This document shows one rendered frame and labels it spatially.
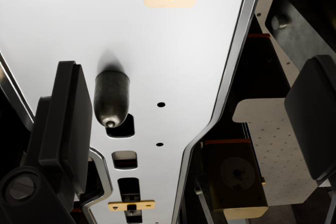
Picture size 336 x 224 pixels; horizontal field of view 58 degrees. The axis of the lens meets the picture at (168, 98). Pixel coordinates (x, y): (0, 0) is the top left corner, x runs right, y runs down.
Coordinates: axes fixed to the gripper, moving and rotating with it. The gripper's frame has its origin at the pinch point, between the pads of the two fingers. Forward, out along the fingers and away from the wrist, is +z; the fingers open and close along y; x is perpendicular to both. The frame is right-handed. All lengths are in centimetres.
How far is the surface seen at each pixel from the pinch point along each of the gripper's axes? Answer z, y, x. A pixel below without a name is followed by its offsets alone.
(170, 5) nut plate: 11.9, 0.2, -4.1
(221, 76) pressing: 12.1, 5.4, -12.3
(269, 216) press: 69, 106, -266
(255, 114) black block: 13.1, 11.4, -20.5
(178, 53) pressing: 12.2, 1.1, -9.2
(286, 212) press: 70, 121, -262
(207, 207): 8.4, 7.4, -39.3
